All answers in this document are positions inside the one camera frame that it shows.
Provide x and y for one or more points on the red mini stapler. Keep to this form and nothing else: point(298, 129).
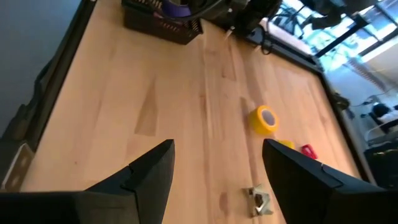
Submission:
point(309, 152)

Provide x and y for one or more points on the black electronics box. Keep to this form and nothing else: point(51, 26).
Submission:
point(382, 168)

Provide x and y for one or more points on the black table frame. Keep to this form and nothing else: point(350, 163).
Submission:
point(60, 65)

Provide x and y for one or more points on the person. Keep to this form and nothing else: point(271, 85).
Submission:
point(381, 110)

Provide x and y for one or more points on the grey metal staple remover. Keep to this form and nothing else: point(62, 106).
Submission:
point(259, 202)

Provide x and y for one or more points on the yellow tape roll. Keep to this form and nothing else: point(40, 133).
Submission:
point(256, 123)

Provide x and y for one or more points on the black plastic basket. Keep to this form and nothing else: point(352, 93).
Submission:
point(155, 26)

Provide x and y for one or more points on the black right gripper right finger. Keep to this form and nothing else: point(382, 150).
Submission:
point(311, 196)

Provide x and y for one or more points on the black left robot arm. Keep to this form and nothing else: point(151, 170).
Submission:
point(248, 15)

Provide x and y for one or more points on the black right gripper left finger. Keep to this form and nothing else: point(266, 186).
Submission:
point(140, 193)

